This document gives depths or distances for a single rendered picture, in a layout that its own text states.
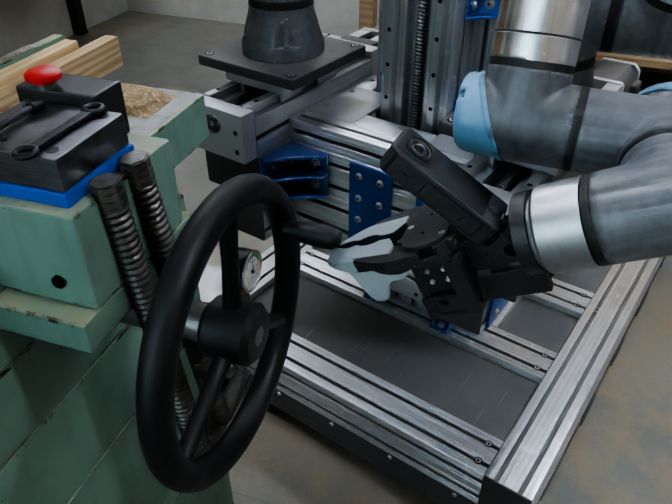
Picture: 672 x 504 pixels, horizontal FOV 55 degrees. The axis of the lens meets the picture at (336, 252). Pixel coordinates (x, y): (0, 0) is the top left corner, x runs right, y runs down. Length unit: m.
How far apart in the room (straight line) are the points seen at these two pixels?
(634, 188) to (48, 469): 0.60
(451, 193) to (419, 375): 0.89
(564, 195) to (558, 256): 0.05
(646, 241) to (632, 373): 1.33
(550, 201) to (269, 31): 0.75
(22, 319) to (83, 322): 0.06
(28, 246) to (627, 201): 0.45
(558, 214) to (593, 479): 1.11
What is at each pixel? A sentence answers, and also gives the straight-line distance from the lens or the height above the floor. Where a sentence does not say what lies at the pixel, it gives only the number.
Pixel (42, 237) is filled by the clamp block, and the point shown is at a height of 0.94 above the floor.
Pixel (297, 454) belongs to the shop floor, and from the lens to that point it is 1.52.
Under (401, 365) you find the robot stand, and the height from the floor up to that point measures 0.21.
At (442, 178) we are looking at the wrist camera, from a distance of 0.54.
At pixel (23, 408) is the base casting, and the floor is 0.75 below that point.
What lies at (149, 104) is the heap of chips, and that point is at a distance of 0.81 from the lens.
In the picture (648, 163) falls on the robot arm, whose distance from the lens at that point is 0.53.
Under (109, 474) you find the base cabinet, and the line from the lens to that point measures 0.85.
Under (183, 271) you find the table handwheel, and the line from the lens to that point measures 0.47.
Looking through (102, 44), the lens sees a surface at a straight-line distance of 0.94.
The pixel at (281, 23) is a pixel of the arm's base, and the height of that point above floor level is 0.88.
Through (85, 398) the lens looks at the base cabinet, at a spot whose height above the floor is 0.68.
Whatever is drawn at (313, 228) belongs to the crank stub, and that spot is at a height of 0.87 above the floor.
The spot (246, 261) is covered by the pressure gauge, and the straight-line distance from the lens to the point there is 0.89.
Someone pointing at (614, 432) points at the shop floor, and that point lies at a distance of 1.68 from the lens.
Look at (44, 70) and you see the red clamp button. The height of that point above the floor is 1.03.
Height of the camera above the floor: 1.22
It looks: 36 degrees down
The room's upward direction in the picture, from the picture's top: straight up
